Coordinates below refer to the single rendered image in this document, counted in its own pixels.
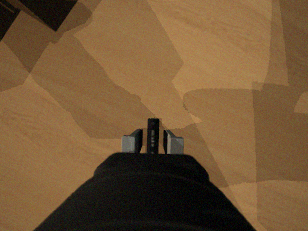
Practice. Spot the dark brown drawer front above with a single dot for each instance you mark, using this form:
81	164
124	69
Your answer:
5	15
51	13

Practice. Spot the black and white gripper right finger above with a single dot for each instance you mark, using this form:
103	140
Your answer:
172	144

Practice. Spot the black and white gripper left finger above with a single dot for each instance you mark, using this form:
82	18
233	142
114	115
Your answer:
132	143

